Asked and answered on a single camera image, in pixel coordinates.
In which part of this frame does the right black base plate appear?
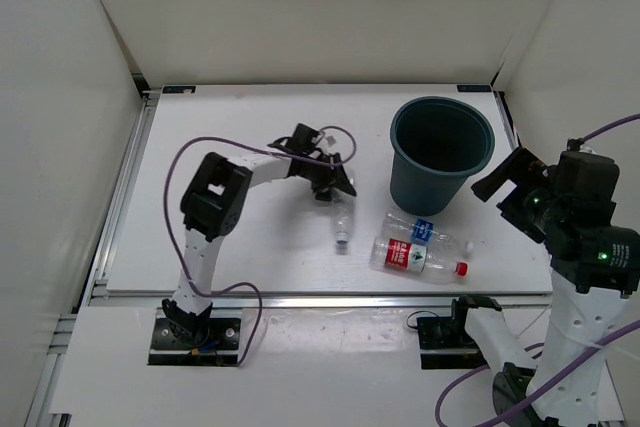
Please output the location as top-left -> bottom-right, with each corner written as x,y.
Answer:
405,310 -> 485,370

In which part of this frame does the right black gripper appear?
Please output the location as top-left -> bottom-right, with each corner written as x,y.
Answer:
470,145 -> 566,242

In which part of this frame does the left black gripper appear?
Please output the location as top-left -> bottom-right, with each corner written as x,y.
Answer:
299,150 -> 356,203

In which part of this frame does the small clear black-cap bottle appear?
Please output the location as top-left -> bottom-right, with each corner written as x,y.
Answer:
333,196 -> 355,247

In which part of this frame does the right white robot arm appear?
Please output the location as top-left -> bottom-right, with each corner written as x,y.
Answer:
449,148 -> 639,426

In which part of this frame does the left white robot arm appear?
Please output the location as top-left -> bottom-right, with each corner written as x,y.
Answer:
162,123 -> 357,348

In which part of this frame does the aluminium table edge rail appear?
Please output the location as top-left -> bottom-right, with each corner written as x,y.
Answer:
87,288 -> 551,310

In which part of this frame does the purple cable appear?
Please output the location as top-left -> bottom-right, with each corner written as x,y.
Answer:
166,125 -> 357,366
433,114 -> 640,427

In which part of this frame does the Aquafina blue label bottle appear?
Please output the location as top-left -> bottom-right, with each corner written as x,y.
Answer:
381,211 -> 474,256

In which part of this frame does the dark teal plastic bin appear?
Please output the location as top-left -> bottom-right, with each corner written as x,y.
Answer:
390,96 -> 495,217

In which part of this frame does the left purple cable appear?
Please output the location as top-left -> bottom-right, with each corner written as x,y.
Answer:
166,125 -> 357,366

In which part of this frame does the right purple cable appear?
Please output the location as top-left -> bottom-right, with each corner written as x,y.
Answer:
433,114 -> 640,427

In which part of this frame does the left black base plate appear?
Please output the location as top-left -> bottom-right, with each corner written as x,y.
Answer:
147,311 -> 242,367

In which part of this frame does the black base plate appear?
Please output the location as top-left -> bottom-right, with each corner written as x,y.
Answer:
147,311 -> 242,367
405,310 -> 485,370

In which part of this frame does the red label red cap bottle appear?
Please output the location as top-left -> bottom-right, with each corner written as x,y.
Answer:
370,237 -> 470,285

